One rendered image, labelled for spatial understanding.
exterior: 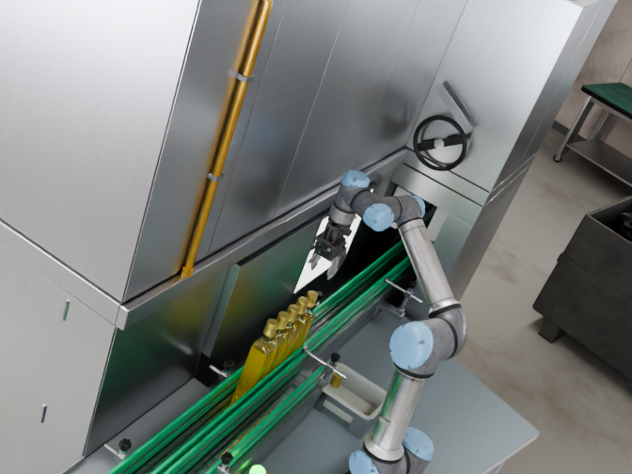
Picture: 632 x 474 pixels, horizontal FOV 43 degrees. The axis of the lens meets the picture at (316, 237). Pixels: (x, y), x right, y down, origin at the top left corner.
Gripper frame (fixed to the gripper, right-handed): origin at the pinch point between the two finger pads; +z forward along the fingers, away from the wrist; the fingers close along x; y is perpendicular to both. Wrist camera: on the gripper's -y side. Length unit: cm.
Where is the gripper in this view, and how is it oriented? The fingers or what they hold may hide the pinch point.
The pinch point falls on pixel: (322, 270)
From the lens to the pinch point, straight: 249.2
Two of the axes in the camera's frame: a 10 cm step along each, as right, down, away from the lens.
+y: -4.7, 3.2, -8.2
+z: -3.1, 8.1, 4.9
